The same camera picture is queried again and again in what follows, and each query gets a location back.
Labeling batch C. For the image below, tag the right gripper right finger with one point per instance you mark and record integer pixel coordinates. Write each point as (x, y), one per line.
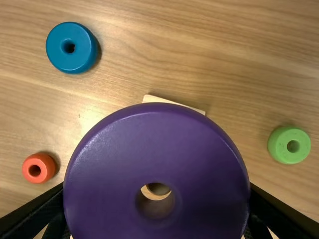
(279, 219)

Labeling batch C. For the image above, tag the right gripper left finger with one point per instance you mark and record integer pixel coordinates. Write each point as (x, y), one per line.
(30, 219)

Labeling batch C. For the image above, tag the wooden peg base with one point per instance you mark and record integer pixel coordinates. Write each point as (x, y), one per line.
(169, 104)

